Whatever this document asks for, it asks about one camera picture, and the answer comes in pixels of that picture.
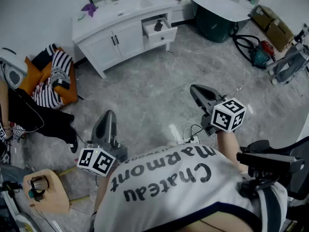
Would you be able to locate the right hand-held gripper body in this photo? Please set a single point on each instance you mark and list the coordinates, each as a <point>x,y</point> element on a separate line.
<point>227,116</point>

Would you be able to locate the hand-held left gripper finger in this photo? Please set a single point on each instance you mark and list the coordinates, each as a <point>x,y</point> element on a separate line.
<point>114,129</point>
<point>97,135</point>

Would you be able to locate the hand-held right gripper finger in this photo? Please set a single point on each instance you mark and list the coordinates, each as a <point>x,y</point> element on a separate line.
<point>198,100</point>
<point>211,93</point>

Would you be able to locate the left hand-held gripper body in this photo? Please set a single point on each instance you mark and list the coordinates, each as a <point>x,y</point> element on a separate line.
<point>96,161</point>

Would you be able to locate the white drawer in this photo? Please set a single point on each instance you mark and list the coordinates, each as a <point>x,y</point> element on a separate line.
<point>160,39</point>

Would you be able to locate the small black bottle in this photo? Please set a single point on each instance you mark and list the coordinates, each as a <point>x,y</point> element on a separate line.
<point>158,26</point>

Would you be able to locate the person's left forearm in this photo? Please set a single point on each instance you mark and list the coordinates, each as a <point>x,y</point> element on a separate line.
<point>100,194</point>

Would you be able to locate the person's right forearm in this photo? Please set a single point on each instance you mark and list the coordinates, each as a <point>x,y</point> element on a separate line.
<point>229,146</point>

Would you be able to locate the white power strip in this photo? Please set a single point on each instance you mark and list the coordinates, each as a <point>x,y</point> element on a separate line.
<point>179,135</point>

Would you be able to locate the wooden stool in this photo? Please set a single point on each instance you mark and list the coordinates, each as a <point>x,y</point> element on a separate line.
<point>55,197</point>

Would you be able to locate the metal cup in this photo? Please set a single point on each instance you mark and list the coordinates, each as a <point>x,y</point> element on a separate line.
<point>39,182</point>

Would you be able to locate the teal and red machine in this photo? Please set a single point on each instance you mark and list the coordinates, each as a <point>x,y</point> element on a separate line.
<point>259,55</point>

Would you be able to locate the black chest-mounted device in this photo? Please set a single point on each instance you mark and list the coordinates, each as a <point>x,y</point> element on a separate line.
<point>268,163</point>

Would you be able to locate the white and dark green bathtub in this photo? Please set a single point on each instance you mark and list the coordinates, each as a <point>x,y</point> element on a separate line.
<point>217,23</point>

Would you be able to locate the person's white printed t-shirt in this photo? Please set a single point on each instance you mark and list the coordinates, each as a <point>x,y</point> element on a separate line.
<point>169,197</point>

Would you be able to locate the black white striped knit garment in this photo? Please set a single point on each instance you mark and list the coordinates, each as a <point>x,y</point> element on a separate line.
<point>60,62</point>

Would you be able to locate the white vanity cabinet with sink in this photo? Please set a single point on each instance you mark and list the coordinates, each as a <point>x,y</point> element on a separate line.
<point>103,47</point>

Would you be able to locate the white low side shelf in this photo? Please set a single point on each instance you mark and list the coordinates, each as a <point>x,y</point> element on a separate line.
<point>183,13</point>

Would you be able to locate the brown cardboard box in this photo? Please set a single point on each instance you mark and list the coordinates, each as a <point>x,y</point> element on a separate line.
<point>280,34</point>
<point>263,17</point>

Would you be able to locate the person's neck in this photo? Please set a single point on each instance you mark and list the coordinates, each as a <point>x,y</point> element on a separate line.
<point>224,223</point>

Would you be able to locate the purple cloth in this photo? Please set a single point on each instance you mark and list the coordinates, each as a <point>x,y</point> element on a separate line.
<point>89,9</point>

